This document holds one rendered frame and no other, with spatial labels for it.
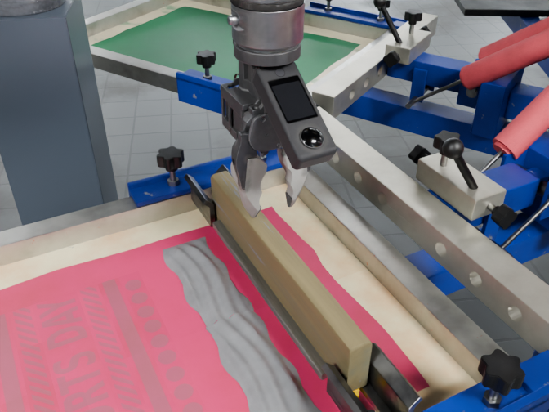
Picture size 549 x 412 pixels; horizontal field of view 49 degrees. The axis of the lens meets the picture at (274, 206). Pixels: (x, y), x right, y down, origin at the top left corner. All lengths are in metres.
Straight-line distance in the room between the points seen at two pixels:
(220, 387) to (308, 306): 0.15
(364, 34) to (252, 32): 1.13
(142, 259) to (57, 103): 0.43
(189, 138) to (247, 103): 2.52
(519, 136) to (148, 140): 2.40
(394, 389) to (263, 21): 0.40
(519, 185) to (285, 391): 0.48
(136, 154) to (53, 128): 1.85
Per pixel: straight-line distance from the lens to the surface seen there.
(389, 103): 1.43
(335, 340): 0.67
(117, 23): 1.86
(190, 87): 1.36
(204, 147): 3.09
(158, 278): 0.89
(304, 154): 0.59
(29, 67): 1.21
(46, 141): 1.27
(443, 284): 0.99
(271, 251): 0.76
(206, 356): 0.78
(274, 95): 0.62
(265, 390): 0.74
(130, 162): 3.03
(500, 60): 1.26
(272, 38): 0.61
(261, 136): 0.66
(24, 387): 0.80
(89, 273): 0.92
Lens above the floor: 1.55
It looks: 36 degrees down
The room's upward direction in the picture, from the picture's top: straight up
